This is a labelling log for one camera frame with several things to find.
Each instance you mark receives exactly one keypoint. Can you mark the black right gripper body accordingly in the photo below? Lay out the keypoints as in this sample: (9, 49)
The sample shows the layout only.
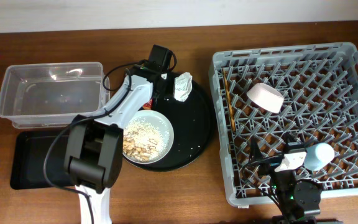
(273, 163)

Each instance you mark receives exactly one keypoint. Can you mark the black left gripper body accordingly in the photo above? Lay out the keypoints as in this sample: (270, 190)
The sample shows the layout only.
(168, 89)

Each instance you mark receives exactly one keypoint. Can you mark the white napkin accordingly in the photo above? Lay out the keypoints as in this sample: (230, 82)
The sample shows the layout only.
(182, 86)

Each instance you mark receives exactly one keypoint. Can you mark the light blue cup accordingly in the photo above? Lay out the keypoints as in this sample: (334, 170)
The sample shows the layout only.
(318, 156)

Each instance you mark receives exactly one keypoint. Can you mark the red snack wrapper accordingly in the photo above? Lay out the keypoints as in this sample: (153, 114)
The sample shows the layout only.
(148, 105)

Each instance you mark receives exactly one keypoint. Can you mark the pink bowl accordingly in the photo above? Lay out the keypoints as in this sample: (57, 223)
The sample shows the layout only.
(266, 97)

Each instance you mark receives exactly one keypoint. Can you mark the grey plate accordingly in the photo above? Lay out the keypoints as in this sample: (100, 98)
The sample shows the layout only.
(165, 127)

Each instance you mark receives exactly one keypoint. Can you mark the wooden chopstick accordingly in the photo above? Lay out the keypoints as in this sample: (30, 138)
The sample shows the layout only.
(226, 84)
(231, 114)

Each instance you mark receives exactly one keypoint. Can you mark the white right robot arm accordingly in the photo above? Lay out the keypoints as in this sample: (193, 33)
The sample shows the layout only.
(297, 199)

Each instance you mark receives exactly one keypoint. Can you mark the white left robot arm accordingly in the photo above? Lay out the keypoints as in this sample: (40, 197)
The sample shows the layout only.
(93, 157)

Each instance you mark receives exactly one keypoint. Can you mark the grey dishwasher rack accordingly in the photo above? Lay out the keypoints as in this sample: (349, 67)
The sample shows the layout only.
(320, 88)

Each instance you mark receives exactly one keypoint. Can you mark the clear plastic waste bin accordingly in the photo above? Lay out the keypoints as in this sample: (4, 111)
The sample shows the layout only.
(49, 95)

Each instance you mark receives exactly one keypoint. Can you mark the round black tray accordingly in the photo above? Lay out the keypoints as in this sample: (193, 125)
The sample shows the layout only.
(193, 124)

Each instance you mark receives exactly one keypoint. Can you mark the rice and peanut leftovers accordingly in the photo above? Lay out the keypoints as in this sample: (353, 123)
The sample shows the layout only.
(143, 141)

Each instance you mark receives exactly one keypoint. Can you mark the black rectangular tray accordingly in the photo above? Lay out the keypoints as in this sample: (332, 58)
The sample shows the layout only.
(30, 151)

